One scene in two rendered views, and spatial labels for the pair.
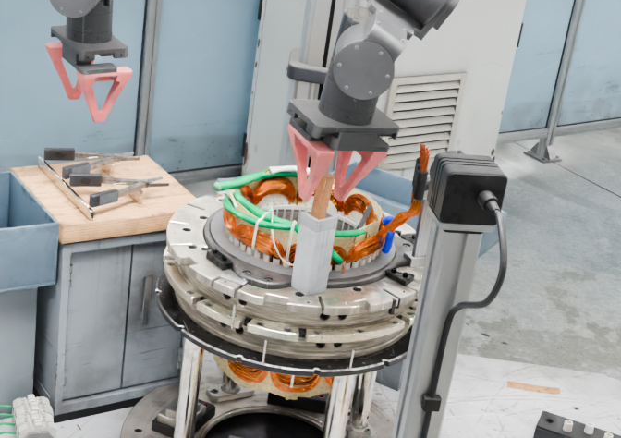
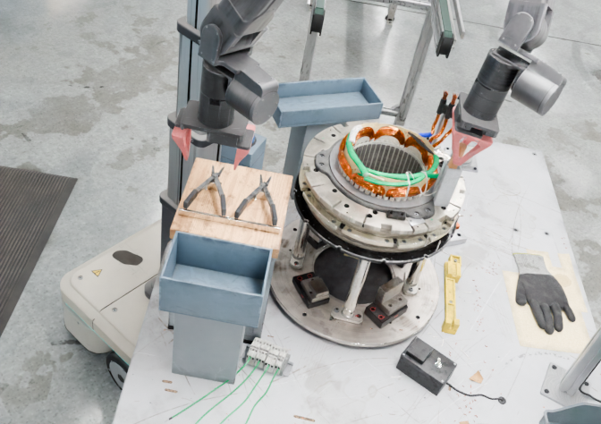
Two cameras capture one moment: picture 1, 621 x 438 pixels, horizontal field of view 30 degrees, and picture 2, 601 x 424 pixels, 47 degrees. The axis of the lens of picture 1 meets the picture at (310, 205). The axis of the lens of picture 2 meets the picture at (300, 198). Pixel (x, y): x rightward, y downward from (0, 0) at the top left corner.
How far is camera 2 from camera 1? 1.26 m
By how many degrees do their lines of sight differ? 50
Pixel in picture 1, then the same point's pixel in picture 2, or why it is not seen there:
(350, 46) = (554, 92)
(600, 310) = (121, 37)
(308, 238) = (452, 181)
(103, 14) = not seen: hidden behind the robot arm
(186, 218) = (332, 198)
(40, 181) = (203, 225)
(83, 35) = (228, 122)
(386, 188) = (290, 91)
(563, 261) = (69, 12)
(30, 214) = (223, 251)
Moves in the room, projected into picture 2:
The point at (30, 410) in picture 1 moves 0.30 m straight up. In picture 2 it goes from (264, 351) to (285, 243)
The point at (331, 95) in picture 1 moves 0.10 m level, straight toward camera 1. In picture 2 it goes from (490, 109) to (544, 139)
